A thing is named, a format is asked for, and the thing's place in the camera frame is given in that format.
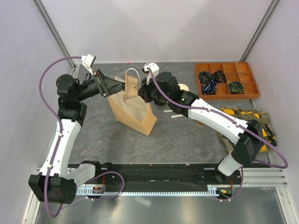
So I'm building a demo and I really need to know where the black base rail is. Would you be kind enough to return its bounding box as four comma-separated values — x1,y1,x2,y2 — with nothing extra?
93,162,242,193

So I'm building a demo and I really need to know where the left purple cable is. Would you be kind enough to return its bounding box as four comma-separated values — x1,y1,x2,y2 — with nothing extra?
38,56,126,218

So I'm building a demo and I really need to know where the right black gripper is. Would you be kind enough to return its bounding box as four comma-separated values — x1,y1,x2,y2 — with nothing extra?
137,75,171,104

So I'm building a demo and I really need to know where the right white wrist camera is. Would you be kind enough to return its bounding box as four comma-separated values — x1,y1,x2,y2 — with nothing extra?
142,63,160,76

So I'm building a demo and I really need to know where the cardboard cup carrier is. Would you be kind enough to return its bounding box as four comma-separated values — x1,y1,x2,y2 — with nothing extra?
123,68,141,103

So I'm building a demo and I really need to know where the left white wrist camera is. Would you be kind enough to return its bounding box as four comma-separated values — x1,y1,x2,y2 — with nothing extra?
81,54,96,75

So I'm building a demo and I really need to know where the orange compartment tray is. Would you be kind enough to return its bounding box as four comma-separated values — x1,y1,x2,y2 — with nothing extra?
194,62,260,100

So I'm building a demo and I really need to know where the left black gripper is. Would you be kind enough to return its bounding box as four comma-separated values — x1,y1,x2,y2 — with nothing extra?
75,68,129,102

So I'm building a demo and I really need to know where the stack of paper cups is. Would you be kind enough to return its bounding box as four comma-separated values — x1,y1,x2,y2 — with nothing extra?
178,84,189,91

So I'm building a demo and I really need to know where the purple cable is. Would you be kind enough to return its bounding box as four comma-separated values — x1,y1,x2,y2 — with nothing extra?
149,67,288,203
38,56,126,218

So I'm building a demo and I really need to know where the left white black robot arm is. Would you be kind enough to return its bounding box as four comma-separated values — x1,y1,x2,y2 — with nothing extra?
28,70,125,204

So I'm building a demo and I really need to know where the single brown paper cup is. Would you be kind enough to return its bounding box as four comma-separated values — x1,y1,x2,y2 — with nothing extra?
196,121,206,126

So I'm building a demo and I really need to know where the lower wrapped straw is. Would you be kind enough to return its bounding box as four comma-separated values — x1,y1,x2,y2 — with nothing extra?
171,114,182,119

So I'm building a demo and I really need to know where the rolled sock top left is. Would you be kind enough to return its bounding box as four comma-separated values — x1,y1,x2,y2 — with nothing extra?
199,71,214,84

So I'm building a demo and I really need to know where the rolled blue striped sock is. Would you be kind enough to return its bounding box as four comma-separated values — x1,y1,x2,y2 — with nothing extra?
201,80,217,95

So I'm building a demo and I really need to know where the brown paper bag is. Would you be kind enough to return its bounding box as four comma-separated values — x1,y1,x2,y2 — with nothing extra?
108,91,157,136

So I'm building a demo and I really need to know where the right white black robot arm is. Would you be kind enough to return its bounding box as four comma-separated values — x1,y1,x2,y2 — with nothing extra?
138,68,263,184

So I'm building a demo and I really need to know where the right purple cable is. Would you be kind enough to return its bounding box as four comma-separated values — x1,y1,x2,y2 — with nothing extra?
149,67,288,203

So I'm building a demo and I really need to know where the rolled brown sock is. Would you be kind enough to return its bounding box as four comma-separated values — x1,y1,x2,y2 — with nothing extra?
214,70,226,83

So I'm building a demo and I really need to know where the camouflage cloth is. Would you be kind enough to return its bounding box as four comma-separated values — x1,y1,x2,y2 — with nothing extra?
217,107,277,153

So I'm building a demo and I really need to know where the stack of black lids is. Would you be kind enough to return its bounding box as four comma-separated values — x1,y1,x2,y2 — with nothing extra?
154,100,168,106

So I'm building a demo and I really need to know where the rolled blue yellow sock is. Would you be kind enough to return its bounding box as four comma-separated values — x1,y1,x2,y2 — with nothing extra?
228,81,244,94

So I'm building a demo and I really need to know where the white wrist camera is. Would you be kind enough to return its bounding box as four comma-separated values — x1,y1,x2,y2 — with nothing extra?
142,63,160,76
81,54,96,75

